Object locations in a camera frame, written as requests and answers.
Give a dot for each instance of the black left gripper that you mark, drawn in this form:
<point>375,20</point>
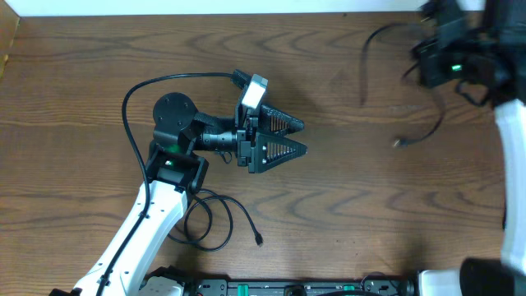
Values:
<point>245,142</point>

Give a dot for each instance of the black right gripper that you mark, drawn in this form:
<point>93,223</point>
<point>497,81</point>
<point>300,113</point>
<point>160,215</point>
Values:
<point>434,66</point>

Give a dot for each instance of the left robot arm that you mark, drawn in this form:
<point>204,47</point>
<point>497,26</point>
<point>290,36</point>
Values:
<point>174,173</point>

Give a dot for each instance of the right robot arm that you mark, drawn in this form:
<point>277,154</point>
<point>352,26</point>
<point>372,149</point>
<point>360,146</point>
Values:
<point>487,64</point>

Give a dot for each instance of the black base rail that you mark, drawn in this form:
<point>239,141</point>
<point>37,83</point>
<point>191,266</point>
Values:
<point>170,281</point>

